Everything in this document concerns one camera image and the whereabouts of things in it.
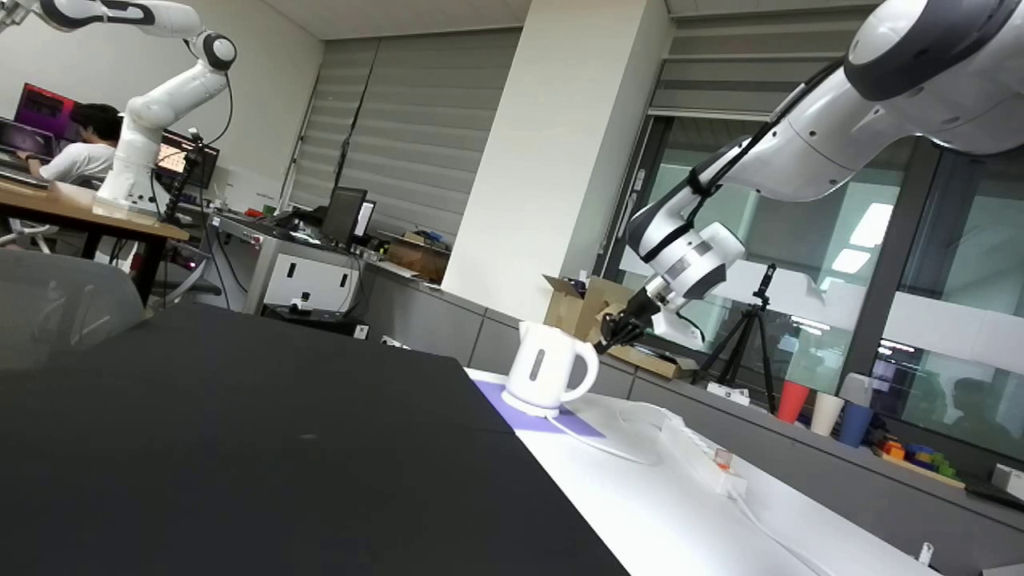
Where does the white cabinet drawer unit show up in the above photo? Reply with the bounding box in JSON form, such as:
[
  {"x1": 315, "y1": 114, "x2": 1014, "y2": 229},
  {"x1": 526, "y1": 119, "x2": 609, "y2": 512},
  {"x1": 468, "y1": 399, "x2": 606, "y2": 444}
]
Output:
[{"x1": 263, "y1": 243, "x2": 362, "y2": 313}]

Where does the cardboard box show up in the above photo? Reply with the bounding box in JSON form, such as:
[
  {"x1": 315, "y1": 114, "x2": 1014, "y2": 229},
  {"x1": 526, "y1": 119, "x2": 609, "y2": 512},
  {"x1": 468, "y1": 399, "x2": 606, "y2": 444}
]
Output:
[{"x1": 543, "y1": 276, "x2": 632, "y2": 343}]

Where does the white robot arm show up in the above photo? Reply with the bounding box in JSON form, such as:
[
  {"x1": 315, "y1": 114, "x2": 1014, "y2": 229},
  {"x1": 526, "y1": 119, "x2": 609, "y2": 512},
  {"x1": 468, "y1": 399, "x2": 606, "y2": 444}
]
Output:
[{"x1": 596, "y1": 0, "x2": 1024, "y2": 352}]

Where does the purple paper sheet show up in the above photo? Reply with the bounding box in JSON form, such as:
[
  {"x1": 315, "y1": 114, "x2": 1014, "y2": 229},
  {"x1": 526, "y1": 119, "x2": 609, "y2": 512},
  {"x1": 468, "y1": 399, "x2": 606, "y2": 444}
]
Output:
[{"x1": 477, "y1": 380, "x2": 602, "y2": 438}]

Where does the seated person dark hair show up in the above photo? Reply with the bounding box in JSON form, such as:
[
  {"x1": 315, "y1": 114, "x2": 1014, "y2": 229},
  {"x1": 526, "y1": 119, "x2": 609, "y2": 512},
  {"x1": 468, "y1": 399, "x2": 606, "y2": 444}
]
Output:
[{"x1": 27, "y1": 102, "x2": 123, "y2": 189}]

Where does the black table mat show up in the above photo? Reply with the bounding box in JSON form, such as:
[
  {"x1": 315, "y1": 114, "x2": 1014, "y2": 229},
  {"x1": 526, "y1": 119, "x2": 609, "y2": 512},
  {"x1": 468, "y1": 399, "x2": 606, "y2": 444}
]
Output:
[{"x1": 0, "y1": 307, "x2": 629, "y2": 576}]

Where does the black camera tripod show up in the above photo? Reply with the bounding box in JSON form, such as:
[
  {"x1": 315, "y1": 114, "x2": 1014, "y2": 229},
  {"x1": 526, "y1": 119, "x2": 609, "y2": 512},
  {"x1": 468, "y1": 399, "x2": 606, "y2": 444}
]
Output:
[{"x1": 696, "y1": 262, "x2": 777, "y2": 410}]

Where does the clear plastic tray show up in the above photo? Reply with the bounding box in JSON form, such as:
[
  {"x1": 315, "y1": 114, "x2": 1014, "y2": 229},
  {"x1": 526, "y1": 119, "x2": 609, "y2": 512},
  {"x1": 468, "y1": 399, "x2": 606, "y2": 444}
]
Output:
[{"x1": 569, "y1": 395, "x2": 813, "y2": 539}]

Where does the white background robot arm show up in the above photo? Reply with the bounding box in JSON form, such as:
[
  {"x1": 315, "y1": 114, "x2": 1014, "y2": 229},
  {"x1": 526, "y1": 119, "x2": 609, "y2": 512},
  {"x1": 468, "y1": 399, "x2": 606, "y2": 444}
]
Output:
[{"x1": 3, "y1": 0, "x2": 237, "y2": 209}]

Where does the wooden desk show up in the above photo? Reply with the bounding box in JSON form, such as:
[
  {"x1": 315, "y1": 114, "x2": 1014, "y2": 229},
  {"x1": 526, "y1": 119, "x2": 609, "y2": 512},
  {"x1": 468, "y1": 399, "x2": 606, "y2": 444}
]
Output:
[{"x1": 0, "y1": 172, "x2": 193, "y2": 307}]

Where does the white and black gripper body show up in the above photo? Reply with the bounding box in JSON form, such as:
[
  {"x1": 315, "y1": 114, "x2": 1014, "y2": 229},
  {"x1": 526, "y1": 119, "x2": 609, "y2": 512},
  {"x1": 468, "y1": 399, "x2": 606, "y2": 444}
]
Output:
[{"x1": 639, "y1": 223, "x2": 745, "y2": 310}]

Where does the white cup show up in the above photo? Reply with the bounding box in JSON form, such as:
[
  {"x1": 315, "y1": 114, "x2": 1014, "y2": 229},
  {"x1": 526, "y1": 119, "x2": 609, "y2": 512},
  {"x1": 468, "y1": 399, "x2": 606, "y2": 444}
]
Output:
[{"x1": 810, "y1": 394, "x2": 846, "y2": 434}]

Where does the white electric kettle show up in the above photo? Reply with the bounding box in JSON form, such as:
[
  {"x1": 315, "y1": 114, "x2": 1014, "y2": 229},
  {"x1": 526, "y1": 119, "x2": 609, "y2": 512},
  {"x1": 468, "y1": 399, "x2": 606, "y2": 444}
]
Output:
[{"x1": 502, "y1": 322, "x2": 599, "y2": 416}]

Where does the red cup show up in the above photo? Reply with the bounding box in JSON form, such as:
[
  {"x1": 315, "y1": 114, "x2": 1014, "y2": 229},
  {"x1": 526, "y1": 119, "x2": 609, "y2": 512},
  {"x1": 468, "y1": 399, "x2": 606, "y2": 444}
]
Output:
[{"x1": 775, "y1": 380, "x2": 810, "y2": 421}]

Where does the blue cup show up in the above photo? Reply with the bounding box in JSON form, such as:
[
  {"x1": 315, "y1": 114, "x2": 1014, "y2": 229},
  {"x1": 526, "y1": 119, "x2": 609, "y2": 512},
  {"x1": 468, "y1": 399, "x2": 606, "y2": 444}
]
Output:
[{"x1": 838, "y1": 402, "x2": 873, "y2": 448}]

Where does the black computer monitor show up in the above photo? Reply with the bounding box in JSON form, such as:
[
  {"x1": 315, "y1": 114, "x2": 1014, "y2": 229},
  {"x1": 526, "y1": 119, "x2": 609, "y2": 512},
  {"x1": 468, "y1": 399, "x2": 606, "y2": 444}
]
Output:
[{"x1": 319, "y1": 186, "x2": 370, "y2": 246}]

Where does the grey office chair back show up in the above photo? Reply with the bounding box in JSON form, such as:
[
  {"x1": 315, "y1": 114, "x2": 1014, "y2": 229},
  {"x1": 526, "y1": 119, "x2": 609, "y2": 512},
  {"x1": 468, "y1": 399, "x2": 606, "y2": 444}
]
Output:
[{"x1": 0, "y1": 248, "x2": 149, "y2": 374}]

